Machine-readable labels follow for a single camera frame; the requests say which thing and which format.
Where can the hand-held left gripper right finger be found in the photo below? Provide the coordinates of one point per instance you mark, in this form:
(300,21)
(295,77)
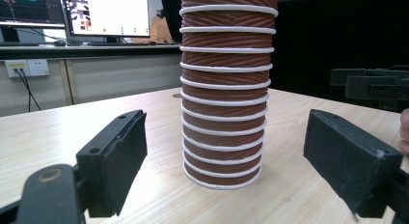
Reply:
(347,156)

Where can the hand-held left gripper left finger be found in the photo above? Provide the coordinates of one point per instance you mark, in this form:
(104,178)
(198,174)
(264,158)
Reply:
(112,159)

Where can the stack of brown paper cups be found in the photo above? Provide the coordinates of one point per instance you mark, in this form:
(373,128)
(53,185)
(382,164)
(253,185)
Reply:
(225,114)

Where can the black curtain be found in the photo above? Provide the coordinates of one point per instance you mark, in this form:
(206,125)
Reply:
(321,34)

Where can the dark desk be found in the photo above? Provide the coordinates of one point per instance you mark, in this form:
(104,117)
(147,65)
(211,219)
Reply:
(80,51)

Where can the black keyboard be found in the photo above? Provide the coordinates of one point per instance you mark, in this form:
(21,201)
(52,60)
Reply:
(119,43)

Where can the black computer mouse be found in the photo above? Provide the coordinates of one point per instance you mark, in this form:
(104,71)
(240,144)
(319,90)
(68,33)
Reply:
(59,42)

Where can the brown cardboard box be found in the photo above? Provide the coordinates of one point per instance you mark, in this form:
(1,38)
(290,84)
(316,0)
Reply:
(160,29)

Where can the computer monitor with white screen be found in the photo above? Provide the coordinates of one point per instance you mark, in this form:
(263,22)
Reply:
(109,14)

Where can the computer monitor with dark screen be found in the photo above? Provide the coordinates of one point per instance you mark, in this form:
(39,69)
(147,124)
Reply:
(29,8)

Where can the empty white wall socket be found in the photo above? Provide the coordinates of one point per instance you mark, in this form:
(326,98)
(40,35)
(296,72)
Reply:
(38,68)

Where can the white wall socket with plugs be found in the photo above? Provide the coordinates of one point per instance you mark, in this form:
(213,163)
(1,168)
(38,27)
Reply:
(14,68)

